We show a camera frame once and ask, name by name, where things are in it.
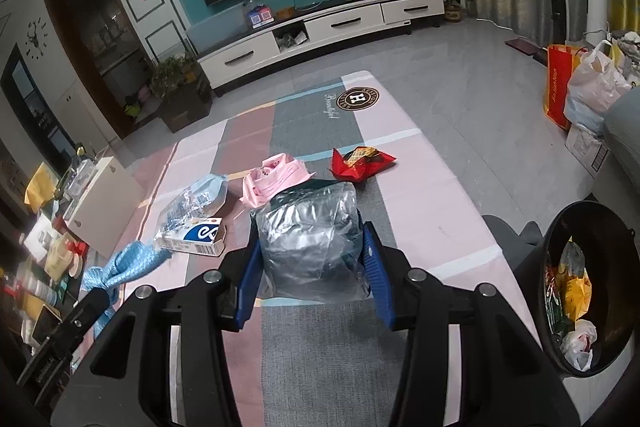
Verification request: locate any orange red shopping bag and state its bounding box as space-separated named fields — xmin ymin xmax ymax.
xmin=544 ymin=44 xmax=588 ymax=130

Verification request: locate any black wall clock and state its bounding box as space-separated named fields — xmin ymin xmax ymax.
xmin=25 ymin=17 xmax=49 ymax=61

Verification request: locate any potted plant left of cabinet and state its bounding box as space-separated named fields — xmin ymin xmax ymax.
xmin=151 ymin=54 xmax=213 ymax=133

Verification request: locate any black trash bin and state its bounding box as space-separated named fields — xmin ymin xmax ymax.
xmin=515 ymin=200 xmax=639 ymax=378

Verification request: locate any white tv cabinet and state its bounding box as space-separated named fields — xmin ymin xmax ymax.
xmin=198 ymin=0 xmax=445 ymax=90

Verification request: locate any clear plastic storage box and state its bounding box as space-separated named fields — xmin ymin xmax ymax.
xmin=64 ymin=158 xmax=96 ymax=198

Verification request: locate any potted plant of cabinet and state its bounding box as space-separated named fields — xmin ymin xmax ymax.
xmin=442 ymin=0 xmax=473 ymax=23
xmin=151 ymin=54 xmax=213 ymax=133

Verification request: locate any silver grey plastic bag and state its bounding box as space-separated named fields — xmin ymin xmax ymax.
xmin=253 ymin=179 xmax=370 ymax=303

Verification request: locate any potted plant right of cabinet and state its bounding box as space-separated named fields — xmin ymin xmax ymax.
xmin=442 ymin=0 xmax=473 ymax=23

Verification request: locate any pink plastic bag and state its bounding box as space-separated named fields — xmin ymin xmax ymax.
xmin=241 ymin=153 xmax=314 ymax=209

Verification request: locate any clear crumpled plastic bag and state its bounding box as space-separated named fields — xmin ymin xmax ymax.
xmin=156 ymin=173 xmax=228 ymax=235

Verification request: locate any red snack wrapper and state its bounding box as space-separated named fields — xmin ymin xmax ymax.
xmin=329 ymin=146 xmax=396 ymax=183

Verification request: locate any blue quilted foil wrapper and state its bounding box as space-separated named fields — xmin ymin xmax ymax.
xmin=80 ymin=241 xmax=172 ymax=339

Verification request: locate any white paper carton box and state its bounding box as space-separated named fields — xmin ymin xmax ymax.
xmin=154 ymin=217 xmax=227 ymax=257

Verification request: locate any white plastic bag pile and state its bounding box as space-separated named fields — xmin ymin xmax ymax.
xmin=564 ymin=40 xmax=639 ymax=135

